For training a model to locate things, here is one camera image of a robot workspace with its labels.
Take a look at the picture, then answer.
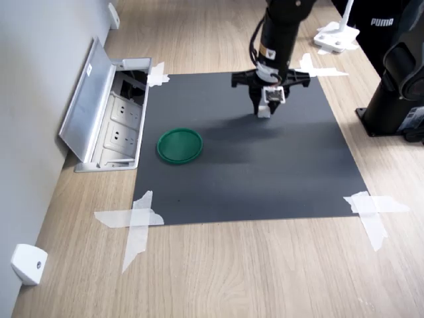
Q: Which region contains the small white partition bracket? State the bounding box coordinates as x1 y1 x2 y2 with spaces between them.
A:
107 2 121 30
10 243 48 287

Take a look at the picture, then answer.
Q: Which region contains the person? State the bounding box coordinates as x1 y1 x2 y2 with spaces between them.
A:
331 0 410 79

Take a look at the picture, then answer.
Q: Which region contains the silver cable duct box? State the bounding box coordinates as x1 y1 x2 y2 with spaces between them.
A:
58 36 153 174

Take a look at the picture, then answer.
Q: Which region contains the dark grey mat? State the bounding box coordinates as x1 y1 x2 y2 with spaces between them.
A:
132 70 369 227

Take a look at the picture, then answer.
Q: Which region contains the white gripper camera box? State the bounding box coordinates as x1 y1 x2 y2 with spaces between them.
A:
260 85 287 107

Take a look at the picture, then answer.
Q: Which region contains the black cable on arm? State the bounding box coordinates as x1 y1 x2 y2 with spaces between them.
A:
248 15 266 66

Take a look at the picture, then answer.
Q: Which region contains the round green lid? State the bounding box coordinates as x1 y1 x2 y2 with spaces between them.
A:
156 127 203 166

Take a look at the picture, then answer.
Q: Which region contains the white power socket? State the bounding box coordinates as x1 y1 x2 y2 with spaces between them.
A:
108 95 142 123
103 121 139 152

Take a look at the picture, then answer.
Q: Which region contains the grey partition panel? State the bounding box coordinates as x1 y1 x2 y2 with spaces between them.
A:
0 0 112 318

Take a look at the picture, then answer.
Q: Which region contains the white tape cross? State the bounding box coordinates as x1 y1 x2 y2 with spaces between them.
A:
299 52 350 79
146 61 171 88
93 189 165 274
343 191 411 252

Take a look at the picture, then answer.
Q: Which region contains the white camera stand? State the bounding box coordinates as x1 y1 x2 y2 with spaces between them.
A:
313 0 361 54

